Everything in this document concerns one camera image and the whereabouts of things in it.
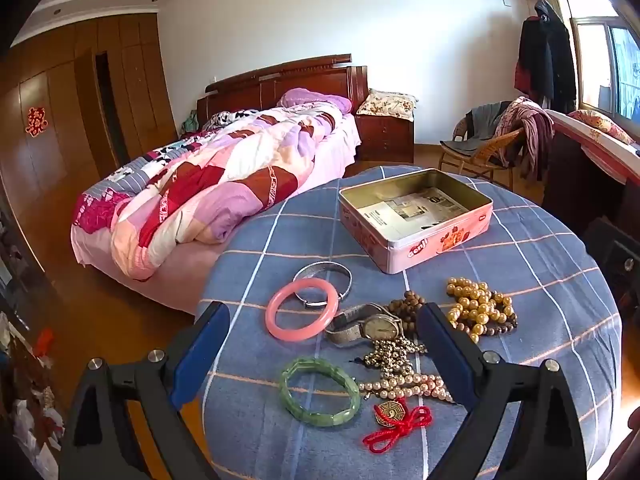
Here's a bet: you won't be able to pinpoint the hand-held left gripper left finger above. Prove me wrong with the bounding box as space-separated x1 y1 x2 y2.
59 301 231 480

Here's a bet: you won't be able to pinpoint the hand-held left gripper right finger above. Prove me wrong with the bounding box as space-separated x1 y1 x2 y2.
417 301 587 480

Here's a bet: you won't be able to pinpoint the gold pearl bracelet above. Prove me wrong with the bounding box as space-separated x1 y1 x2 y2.
445 276 516 343

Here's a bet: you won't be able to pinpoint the metallic bead necklace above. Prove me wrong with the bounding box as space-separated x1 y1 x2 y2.
356 336 428 378

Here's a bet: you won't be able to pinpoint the dark small bead bracelet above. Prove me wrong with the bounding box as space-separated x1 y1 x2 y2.
487 290 518 336

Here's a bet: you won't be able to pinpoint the pink pearl necklace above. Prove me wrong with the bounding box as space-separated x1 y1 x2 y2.
357 372 456 405

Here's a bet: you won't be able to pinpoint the brown wooden bead bracelet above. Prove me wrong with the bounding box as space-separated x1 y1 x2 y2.
387 290 426 336

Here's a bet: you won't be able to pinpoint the silver wristwatch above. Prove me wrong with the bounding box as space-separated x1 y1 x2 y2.
325 302 403 347

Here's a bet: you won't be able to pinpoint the red cord brass pendant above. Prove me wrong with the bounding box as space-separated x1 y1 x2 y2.
362 399 433 455

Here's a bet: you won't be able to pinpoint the green jade bracelet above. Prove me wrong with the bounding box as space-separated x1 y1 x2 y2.
279 356 362 428

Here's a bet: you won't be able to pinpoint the pink tin box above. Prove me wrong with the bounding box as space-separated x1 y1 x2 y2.
338 168 494 275

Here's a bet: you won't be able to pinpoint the pink bangle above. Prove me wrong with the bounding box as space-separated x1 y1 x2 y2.
265 282 342 341

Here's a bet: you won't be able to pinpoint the silver bangle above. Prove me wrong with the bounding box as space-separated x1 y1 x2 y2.
292 261 352 308

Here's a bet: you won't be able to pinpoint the blue checked tablecloth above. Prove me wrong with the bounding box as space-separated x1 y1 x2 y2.
195 164 623 480

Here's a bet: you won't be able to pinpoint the printed paper sheet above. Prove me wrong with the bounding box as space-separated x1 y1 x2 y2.
357 187 463 241

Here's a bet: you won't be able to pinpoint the pink patchwork quilt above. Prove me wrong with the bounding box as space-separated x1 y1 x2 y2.
72 102 346 281

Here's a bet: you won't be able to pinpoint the clutter pile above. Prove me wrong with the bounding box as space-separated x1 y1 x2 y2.
0 210 66 480

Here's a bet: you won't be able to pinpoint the dark desk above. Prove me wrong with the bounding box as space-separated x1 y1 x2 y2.
542 110 640 241

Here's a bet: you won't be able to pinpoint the wicker chair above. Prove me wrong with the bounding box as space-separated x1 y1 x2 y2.
438 127 526 191

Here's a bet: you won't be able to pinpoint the wooden nightstand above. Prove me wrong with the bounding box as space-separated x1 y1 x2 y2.
355 112 416 163

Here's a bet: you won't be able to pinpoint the grey garment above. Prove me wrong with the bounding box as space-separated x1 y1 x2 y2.
440 101 516 156

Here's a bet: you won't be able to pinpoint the pink and purple garments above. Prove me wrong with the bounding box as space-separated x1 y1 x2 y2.
495 96 556 181

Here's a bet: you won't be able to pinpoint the pink folded bedding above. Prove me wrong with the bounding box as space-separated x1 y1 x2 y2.
547 110 640 186

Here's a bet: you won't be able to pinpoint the floral pillow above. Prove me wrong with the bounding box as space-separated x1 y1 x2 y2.
356 89 418 122

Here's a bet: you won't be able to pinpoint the floral red cushion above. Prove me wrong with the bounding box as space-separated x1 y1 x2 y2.
567 108 636 146

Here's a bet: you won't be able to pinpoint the wooden wardrobe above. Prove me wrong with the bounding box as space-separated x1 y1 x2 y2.
0 12 178 241

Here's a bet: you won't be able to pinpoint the purple pillow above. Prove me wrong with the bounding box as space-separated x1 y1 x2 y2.
277 87 353 113

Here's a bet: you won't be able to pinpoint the red paper decoration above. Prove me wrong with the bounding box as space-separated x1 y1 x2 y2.
25 106 48 137

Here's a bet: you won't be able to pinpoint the wooden bed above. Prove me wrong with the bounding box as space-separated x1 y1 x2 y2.
70 52 368 316

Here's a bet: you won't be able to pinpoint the hanging dark coats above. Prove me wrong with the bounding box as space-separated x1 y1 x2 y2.
515 0 578 113

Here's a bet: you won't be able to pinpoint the window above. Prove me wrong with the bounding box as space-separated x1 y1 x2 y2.
565 0 640 126

